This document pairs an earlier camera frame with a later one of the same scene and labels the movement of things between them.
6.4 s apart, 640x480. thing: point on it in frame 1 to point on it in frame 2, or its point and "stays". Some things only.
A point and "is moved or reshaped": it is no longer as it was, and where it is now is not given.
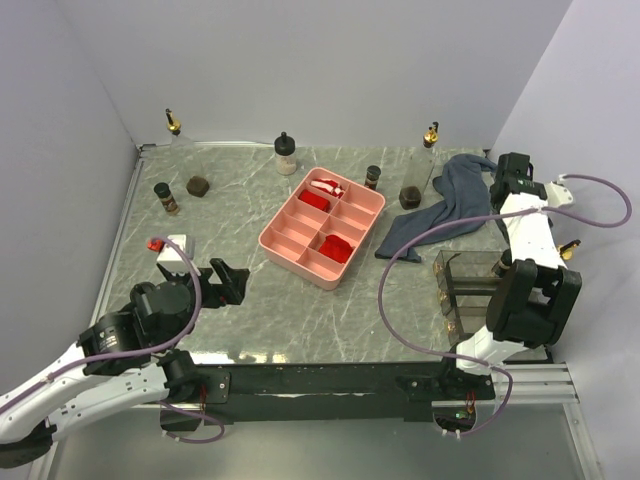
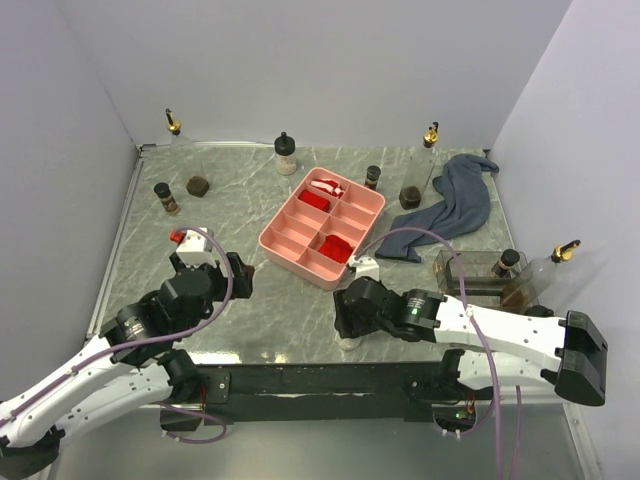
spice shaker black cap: (162, 189) is moved or reshaped
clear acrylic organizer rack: (465, 285) stays
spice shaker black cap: (372, 176) stays
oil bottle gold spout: (566, 249) stays
